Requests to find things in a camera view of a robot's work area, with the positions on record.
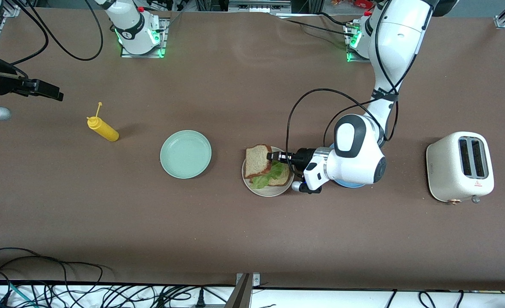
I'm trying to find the black looped cable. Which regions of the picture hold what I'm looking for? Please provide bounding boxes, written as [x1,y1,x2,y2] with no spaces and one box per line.
[0,247,104,308]

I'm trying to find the red package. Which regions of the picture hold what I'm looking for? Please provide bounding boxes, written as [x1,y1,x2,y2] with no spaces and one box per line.
[332,0,375,9]

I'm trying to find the yellow squeeze bottle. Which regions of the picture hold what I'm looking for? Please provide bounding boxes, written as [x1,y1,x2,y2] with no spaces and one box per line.
[86,102,120,142]

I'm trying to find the aluminium bracket plate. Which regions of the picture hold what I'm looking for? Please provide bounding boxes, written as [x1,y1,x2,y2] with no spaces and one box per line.
[235,272,261,288]

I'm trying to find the grey metal beam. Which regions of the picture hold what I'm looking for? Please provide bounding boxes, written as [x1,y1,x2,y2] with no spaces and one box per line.
[224,274,253,308]

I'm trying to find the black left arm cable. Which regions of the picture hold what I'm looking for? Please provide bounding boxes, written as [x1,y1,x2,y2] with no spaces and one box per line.
[285,0,422,172]

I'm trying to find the white toaster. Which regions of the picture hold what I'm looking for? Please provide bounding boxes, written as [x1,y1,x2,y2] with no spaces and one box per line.
[426,131,495,205]

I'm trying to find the mint green plate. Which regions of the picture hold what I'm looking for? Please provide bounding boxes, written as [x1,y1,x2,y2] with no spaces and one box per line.
[160,130,212,179]

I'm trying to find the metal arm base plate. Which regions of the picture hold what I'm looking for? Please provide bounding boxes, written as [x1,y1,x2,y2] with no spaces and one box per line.
[120,17,167,58]
[346,21,371,64]

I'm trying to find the green lettuce leaf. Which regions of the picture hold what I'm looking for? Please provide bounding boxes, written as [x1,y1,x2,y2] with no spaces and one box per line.
[251,160,288,190]

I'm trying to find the white shelf board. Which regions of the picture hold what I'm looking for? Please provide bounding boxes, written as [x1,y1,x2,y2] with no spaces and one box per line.
[0,282,505,308]

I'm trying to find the brown bread slice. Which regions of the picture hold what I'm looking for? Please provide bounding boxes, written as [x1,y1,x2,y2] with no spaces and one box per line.
[267,165,291,187]
[244,144,273,179]

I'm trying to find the blue plate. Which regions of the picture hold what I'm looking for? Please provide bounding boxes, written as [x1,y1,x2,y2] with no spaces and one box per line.
[330,143,366,189]

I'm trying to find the beige plate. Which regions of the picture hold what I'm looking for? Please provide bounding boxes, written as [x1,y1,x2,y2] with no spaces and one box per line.
[241,146,295,197]

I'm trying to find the black base cable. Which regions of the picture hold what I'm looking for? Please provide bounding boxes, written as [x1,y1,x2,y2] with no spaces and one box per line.
[274,12,358,38]

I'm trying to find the grey metal box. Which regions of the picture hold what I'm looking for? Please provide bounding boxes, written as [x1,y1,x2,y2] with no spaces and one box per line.
[228,0,291,13]

